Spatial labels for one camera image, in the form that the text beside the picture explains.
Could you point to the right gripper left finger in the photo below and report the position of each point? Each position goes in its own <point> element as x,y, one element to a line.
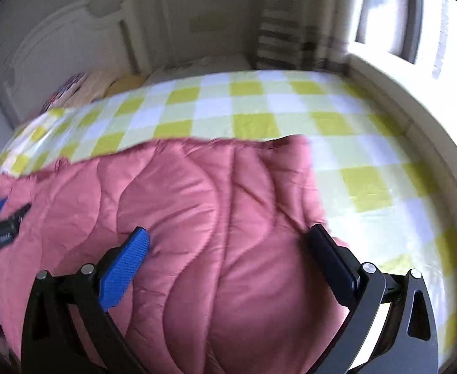
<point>67,326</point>

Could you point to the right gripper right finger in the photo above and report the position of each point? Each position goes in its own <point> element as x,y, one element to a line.
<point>408,340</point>

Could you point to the pink quilted down jacket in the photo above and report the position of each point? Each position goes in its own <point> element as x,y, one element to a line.
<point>227,286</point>

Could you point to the colourful patterned pillow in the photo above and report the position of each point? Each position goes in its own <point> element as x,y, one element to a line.
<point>65,91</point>

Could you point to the yellow white checkered bedsheet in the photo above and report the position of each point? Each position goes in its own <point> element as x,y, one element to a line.
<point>379,195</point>

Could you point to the white wooden headboard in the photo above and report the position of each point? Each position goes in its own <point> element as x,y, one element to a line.
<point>71,40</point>

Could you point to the white window sill ledge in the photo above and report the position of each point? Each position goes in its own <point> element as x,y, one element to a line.
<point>425,111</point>

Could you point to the striped grey curtain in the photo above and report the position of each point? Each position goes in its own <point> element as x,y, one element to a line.
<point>310,35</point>

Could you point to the window with dark frame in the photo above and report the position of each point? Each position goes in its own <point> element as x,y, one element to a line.
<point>417,37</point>

